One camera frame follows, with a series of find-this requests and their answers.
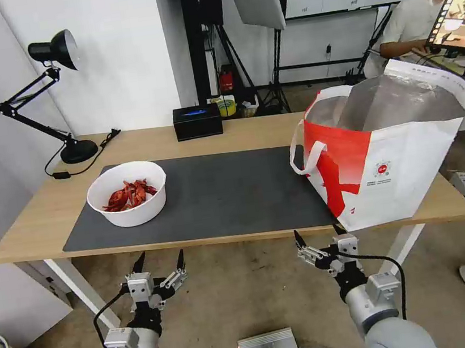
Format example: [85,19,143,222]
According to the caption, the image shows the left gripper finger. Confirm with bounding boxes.
[118,251,151,290]
[155,248,190,298]

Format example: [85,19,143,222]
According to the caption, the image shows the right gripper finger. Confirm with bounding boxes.
[292,225,332,272]
[331,222,349,240]

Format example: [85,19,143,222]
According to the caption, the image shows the white red takeout bag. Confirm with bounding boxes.
[278,48,465,240]

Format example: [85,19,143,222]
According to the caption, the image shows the white round paper bowl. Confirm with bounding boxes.
[82,157,173,233]

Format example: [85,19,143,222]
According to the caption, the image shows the red crayfish shell scraps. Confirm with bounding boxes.
[99,175,161,215]

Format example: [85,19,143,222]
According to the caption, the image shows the dark grey desk mat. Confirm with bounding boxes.
[52,135,344,262]

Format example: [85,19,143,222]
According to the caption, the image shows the wooden table white legs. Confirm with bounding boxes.
[0,85,465,343]

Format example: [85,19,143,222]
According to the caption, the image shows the black tissue box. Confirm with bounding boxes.
[171,102,225,143]

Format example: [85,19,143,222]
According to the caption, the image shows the black light stand tripod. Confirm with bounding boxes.
[249,26,293,118]

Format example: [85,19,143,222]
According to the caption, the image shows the yellow green tape roll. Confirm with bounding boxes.
[206,93,238,121]

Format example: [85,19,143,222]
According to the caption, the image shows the red fire extinguisher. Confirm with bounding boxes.
[217,63,236,96]

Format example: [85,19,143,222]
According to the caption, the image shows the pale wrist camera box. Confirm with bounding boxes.
[335,233,361,260]
[125,271,156,304]

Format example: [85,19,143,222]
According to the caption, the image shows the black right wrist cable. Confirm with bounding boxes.
[342,247,409,326]

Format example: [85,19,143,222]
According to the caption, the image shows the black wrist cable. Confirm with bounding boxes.
[342,247,409,326]
[88,286,137,348]

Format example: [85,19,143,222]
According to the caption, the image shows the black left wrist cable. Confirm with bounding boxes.
[88,286,137,348]

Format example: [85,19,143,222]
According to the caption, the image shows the black lamp power cord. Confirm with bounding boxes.
[40,127,127,182]

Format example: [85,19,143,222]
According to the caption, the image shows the black metal rack frame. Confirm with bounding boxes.
[180,0,237,105]

